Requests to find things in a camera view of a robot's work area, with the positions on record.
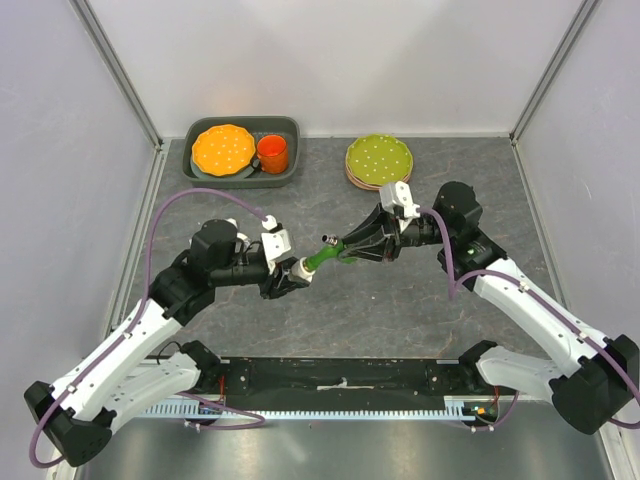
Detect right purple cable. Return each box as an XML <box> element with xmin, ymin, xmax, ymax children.
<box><xmin>418</xmin><ymin>207</ymin><xmax>640</xmax><ymax>430</ymax></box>

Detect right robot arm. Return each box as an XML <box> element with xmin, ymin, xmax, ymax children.
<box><xmin>341</xmin><ymin>181</ymin><xmax>639</xmax><ymax>434</ymax></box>

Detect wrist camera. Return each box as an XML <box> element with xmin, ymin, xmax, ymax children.
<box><xmin>260</xmin><ymin>215</ymin><xmax>294</xmax><ymax>274</ymax></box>
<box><xmin>379</xmin><ymin>181</ymin><xmax>420</xmax><ymax>220</ymax></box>

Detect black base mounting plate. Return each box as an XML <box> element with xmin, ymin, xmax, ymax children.
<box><xmin>189</xmin><ymin>357</ymin><xmax>511</xmax><ymax>412</ymax></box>

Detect pink plate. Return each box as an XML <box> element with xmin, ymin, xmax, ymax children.
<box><xmin>345</xmin><ymin>164</ymin><xmax>415</xmax><ymax>190</ymax></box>

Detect purple cable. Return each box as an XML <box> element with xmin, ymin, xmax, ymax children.
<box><xmin>28</xmin><ymin>187</ymin><xmax>271</xmax><ymax>470</ymax></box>
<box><xmin>418</xmin><ymin>207</ymin><xmax>640</xmax><ymax>430</ymax></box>

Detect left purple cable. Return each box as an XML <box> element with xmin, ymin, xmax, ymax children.
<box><xmin>28</xmin><ymin>187</ymin><xmax>271</xmax><ymax>470</ymax></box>

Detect teal plate under orange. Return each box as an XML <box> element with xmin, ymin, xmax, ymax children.
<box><xmin>189</xmin><ymin>158</ymin><xmax>260</xmax><ymax>180</ymax></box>

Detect orange mug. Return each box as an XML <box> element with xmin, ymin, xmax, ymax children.
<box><xmin>250</xmin><ymin>134</ymin><xmax>289</xmax><ymax>175</ymax></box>

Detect tan bottom plate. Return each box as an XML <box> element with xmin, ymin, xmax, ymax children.
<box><xmin>346</xmin><ymin>169</ymin><xmax>411</xmax><ymax>192</ymax></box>

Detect orange dotted plate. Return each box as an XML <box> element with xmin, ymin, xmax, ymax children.
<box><xmin>191</xmin><ymin>124</ymin><xmax>255</xmax><ymax>176</ymax></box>

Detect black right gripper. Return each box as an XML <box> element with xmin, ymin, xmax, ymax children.
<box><xmin>337</xmin><ymin>201</ymin><xmax>453</xmax><ymax>263</ymax></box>

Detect green dotted plate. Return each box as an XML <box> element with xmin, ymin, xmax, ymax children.
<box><xmin>345</xmin><ymin>133</ymin><xmax>413</xmax><ymax>186</ymax></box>

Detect grey plastic dish tub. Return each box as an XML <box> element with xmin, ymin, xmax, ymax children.
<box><xmin>181</xmin><ymin>116</ymin><xmax>300</xmax><ymax>189</ymax></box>

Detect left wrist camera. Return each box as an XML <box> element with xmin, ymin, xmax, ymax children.
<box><xmin>260</xmin><ymin>215</ymin><xmax>294</xmax><ymax>274</ymax></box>

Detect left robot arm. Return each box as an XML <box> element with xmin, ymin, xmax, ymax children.
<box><xmin>24</xmin><ymin>216</ymin><xmax>313</xmax><ymax>468</ymax></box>

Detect white pvc elbow fitting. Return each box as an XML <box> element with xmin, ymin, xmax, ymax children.
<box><xmin>290</xmin><ymin>257</ymin><xmax>315</xmax><ymax>284</ymax></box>

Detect grey slotted cable duct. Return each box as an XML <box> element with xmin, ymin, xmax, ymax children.
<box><xmin>138</xmin><ymin>397</ymin><xmax>497</xmax><ymax>421</ymax></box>

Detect white pvc pipe assembly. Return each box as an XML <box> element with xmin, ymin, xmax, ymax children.
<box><xmin>226</xmin><ymin>218</ymin><xmax>251</xmax><ymax>248</ymax></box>

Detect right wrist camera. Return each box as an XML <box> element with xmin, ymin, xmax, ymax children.
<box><xmin>379</xmin><ymin>181</ymin><xmax>420</xmax><ymax>220</ymax></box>

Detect green plastic water faucet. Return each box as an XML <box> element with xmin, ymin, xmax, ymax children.
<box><xmin>303</xmin><ymin>235</ymin><xmax>356</xmax><ymax>272</ymax></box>

